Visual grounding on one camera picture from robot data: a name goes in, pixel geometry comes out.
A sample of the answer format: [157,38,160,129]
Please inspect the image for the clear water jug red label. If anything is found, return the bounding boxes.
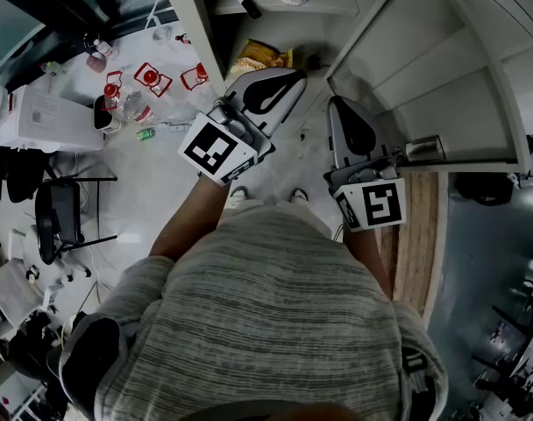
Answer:
[102,71,156,126]

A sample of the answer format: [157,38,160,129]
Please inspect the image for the locker door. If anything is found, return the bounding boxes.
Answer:
[326,0,533,175]

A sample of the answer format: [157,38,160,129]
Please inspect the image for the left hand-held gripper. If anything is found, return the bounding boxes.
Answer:
[177,67,308,187]

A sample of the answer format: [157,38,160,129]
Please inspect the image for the white cardboard box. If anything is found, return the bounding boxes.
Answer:
[0,84,105,153]

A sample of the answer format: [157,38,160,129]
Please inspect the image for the person's left shoe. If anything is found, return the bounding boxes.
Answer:
[228,185,249,210]

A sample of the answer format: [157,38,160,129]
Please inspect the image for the black folding chair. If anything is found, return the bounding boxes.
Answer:
[34,175,118,266]

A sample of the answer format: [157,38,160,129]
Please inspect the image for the person's beige trousers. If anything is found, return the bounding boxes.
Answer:
[220,199,338,240]

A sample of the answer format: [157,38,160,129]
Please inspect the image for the small clear bottle red label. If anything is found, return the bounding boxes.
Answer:
[93,37,115,60]

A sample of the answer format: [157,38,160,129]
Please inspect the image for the person in grey shirt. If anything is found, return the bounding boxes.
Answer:
[58,203,450,421]

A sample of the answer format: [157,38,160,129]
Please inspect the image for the white office chair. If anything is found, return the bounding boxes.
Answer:
[0,228,92,328]

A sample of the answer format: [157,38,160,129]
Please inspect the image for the grey wall cabinet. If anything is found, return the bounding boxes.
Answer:
[154,0,533,179]

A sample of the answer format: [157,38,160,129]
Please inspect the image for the black office chair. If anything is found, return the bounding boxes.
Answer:
[0,133,53,203]

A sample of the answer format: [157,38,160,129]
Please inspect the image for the wooden platform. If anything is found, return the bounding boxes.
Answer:
[378,171,450,319]

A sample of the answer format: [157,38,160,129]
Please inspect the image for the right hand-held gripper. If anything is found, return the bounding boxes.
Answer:
[323,95,407,233]

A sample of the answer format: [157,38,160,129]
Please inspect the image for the clear water jug red cap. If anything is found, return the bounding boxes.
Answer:
[133,61,193,122]
[180,62,215,109]

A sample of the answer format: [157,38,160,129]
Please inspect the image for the black bag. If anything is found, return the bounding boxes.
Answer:
[453,171,515,206]

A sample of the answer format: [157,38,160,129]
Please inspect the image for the pink cup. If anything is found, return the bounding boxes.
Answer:
[85,50,108,74]

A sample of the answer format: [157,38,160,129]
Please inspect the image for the person's left forearm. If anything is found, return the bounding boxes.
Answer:
[148,175,232,262]

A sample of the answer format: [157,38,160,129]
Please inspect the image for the person's right forearm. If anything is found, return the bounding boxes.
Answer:
[343,225,393,300]

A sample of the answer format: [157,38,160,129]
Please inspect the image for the yellow snack packet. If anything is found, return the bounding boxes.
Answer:
[228,38,294,75]

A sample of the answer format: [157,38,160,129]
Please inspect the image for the dark metal machinery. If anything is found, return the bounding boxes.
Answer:
[467,247,533,421]

